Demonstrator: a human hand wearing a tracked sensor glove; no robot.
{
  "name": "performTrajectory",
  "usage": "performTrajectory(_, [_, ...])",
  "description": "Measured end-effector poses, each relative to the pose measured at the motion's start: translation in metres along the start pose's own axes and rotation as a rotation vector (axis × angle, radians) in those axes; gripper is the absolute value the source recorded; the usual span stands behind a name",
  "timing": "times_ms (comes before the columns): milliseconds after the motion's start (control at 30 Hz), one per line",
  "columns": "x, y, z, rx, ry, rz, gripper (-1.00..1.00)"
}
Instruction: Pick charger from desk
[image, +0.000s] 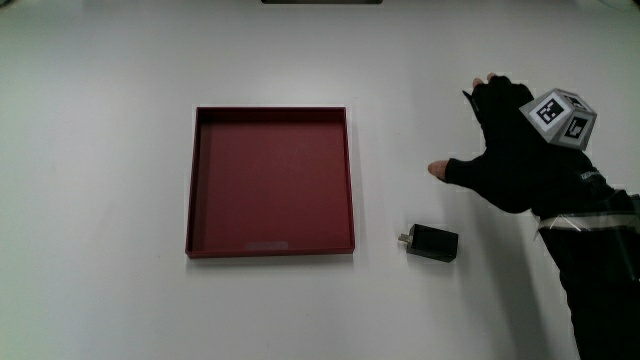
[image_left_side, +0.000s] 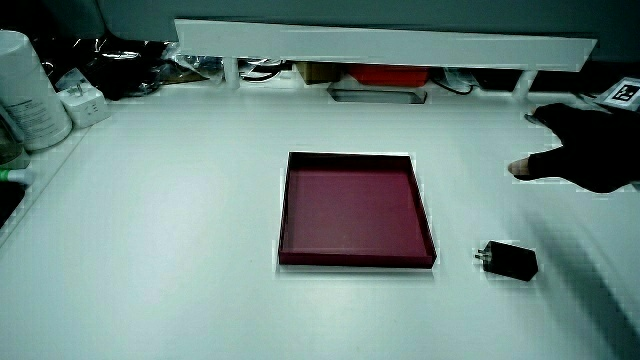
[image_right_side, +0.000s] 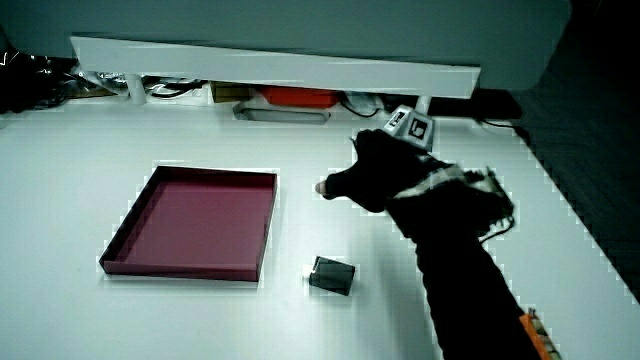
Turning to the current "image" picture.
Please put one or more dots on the black charger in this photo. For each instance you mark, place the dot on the black charger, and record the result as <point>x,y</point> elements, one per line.
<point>433,243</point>

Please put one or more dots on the white desk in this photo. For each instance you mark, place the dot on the white desk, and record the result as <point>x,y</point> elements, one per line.
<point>100,175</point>

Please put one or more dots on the dark monitor base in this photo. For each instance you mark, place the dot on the dark monitor base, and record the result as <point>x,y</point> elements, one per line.
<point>321,1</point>

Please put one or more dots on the person's right hand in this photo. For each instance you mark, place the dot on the person's right hand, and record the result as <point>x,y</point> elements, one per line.
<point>520,165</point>

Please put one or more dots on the person's right forearm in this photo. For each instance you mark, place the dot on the person's right forearm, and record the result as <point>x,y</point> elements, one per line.
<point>600,285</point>

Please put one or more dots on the red square tray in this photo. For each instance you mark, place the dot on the red square tray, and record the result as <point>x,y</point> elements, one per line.
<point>272,185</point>

